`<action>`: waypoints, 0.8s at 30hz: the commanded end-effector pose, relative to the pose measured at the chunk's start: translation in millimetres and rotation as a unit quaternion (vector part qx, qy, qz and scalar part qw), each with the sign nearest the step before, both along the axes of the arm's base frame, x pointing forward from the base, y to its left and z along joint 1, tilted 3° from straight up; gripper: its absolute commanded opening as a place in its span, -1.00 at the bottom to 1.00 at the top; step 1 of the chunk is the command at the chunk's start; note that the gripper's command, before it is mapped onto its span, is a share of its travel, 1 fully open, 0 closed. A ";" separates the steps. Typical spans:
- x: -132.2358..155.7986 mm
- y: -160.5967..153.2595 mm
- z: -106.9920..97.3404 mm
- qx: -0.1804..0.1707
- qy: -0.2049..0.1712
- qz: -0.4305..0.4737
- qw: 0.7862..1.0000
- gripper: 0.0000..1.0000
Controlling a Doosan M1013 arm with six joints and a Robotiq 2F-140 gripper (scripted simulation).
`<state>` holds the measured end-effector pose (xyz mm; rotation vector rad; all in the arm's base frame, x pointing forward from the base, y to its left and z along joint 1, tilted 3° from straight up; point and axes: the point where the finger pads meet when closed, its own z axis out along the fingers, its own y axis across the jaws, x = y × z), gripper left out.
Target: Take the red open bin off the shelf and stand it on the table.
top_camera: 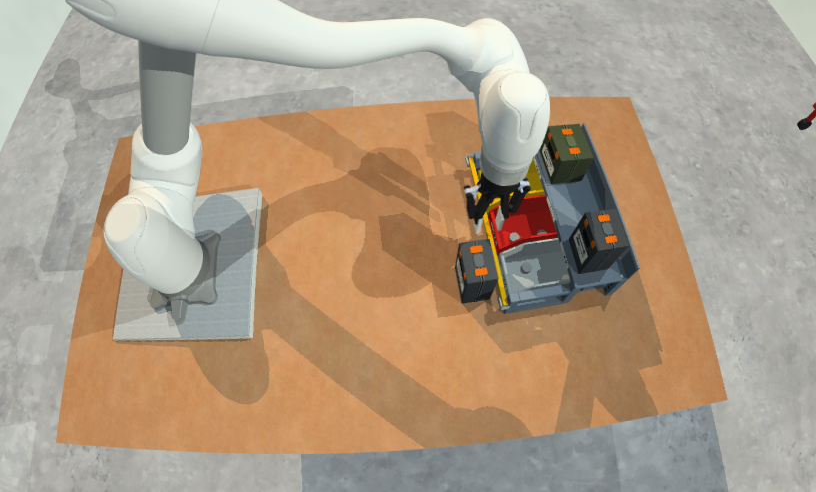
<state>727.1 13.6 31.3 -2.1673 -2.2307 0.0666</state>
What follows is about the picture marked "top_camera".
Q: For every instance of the red bin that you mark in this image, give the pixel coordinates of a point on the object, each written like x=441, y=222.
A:
x=533, y=214

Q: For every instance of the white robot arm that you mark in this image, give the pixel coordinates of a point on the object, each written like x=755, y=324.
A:
x=154, y=239

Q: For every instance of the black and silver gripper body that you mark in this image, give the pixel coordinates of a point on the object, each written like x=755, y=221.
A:
x=487, y=187

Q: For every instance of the yellow long thin bar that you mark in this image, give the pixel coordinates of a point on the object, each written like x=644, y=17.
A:
x=489, y=236

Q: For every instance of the grey metal shelf rack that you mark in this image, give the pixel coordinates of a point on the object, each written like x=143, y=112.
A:
x=570, y=202

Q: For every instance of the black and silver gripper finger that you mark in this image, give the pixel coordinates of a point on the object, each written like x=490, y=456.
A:
x=512, y=205
x=477, y=212

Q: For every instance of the black tool case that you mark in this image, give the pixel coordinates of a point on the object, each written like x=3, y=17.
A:
x=598, y=241

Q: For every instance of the yellow open bin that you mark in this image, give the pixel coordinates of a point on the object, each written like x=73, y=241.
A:
x=534, y=182

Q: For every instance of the grey open bin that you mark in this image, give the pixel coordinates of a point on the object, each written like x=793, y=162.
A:
x=547, y=261

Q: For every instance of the dark green tool case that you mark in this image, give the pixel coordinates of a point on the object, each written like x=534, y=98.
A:
x=565, y=153

